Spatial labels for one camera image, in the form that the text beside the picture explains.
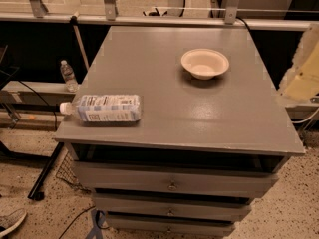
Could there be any wire mesh panel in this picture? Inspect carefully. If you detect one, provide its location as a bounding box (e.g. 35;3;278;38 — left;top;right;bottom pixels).
56;150;91;193

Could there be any blue labelled plastic bottle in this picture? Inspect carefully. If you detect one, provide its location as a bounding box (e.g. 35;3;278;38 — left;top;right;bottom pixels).
60;95;142;122

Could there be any clear water bottle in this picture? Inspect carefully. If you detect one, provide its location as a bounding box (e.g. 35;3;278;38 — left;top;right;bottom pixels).
60;60;79;93

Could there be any middle grey drawer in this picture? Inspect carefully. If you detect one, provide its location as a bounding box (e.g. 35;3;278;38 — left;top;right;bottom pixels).
93;193;251;222

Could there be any white paper bowl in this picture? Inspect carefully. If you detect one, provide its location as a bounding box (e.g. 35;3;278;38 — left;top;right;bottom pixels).
180;49;229;80

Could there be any black metal bar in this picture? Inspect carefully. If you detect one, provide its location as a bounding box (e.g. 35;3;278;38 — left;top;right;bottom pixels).
28;142;63;201

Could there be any grey drawer cabinet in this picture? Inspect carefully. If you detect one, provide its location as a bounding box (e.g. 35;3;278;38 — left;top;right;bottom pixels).
56;26;304;225

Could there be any grey drawer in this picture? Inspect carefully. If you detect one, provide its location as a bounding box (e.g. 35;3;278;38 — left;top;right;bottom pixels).
74;161;278;198
106;215;234;237
93;193;251;222

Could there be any metal frame rail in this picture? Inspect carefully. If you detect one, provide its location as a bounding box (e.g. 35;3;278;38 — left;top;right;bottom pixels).
0;12;318;31

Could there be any blue metal stand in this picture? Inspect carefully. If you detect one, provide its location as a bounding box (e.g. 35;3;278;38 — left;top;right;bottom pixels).
85;209;106;239

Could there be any grey sneaker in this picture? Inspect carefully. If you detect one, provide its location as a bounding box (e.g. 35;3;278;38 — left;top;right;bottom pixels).
0;208;27;239

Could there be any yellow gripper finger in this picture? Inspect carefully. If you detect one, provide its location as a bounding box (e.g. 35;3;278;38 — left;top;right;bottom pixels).
278;24;319;101

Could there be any black floor cable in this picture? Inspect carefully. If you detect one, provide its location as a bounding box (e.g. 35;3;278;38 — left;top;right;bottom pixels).
58;205;96;239

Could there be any bottom grey drawer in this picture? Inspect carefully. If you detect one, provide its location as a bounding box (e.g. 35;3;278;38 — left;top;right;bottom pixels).
106;215;234;237

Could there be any top grey drawer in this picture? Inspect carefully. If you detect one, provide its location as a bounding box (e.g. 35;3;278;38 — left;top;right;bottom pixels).
74;161;278;198

